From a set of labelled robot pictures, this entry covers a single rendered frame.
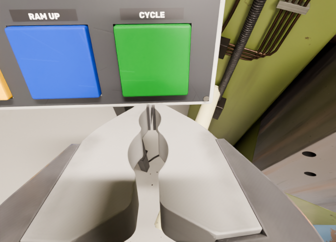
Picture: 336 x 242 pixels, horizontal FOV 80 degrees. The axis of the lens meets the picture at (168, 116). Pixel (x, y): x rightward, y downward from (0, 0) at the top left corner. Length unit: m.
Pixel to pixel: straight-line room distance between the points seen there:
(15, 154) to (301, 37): 1.46
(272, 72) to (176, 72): 0.42
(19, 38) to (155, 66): 0.13
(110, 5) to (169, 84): 0.09
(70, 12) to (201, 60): 0.13
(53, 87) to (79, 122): 1.16
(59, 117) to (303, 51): 1.33
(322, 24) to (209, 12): 0.34
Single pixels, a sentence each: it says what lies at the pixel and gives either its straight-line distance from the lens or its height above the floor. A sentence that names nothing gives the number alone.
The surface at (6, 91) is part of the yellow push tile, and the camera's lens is 0.28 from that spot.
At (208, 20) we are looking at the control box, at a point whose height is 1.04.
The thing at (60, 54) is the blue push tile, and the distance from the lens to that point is 0.23.
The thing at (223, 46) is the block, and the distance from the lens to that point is 0.53.
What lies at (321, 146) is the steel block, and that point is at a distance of 0.49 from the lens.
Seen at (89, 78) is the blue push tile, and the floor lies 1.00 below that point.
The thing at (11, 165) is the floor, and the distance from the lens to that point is 1.49.
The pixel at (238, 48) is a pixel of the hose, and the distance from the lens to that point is 0.54.
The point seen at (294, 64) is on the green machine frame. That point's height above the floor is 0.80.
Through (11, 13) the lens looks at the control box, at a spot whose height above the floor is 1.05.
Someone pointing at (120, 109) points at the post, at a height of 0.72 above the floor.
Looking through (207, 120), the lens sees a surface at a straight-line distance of 0.61.
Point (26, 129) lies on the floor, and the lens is 1.54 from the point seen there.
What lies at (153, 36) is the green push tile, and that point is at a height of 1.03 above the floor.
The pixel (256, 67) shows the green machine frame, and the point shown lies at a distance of 0.60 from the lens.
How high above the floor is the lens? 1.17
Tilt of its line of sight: 62 degrees down
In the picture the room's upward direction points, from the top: 2 degrees clockwise
